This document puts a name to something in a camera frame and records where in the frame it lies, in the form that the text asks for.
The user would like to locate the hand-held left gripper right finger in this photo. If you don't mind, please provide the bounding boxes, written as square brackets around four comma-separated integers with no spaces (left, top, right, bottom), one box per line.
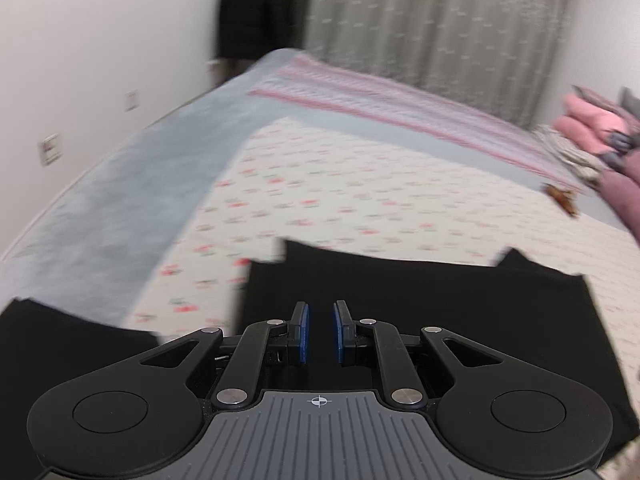
[333,300,506,409]

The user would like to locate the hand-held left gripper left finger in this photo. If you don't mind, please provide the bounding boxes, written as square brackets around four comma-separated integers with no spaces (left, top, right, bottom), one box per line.
[135,301,311,409]

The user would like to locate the black pants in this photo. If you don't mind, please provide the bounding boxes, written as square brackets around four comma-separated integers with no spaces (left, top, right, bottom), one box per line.
[242,238,634,467]

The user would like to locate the cherry-print bed sheet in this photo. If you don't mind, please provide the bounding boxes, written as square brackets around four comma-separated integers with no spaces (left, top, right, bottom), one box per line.
[122,116,640,480]

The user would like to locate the grey-blue blanket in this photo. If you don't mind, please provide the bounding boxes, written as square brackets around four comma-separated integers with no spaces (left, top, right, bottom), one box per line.
[0,48,640,321]

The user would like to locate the pink striped blanket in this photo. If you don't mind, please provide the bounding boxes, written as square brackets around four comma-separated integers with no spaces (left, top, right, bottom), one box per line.
[248,55,583,194]

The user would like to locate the dark cloth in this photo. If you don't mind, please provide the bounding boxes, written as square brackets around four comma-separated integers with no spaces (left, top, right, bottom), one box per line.
[0,297,162,480]

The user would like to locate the brown hair claw clip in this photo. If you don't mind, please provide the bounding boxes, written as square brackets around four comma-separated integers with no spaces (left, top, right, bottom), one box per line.
[542,183,581,219]

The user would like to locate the striped folded cloth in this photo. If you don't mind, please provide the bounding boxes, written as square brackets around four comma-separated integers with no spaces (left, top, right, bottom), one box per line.
[531,125,607,184]

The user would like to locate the grey star-print curtain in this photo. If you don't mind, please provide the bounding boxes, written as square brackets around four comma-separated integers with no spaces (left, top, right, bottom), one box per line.
[304,0,577,129]

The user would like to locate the pink folded clothes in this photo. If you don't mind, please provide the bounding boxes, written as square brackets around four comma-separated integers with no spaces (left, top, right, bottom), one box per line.
[554,92,636,157]

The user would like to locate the black hanging jacket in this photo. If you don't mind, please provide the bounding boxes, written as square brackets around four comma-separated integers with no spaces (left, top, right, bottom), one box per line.
[215,0,312,62]

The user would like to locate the grey folded cloth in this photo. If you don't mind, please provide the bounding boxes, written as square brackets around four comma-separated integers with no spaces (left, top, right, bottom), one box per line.
[604,130,637,169]

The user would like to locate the grey pillow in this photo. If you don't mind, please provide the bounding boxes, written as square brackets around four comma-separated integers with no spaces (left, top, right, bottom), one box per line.
[617,87,640,122]

